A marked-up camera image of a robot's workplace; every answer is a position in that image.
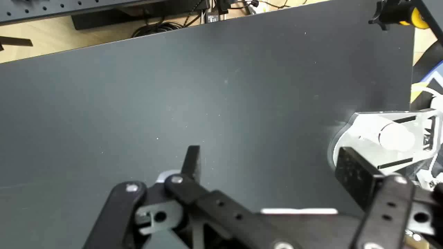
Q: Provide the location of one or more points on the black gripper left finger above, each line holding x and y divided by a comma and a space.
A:
217, 207

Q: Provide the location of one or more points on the black bag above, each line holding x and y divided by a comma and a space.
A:
430, 62

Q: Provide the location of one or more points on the black perforated board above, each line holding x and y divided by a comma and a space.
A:
56, 8

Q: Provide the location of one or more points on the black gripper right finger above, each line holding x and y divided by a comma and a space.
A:
361, 177

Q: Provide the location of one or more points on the silver metal plate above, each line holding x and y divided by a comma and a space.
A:
365, 131

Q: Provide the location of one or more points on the black flat strip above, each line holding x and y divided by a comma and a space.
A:
16, 41

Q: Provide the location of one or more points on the black and yellow clamp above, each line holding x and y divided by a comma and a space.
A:
397, 12

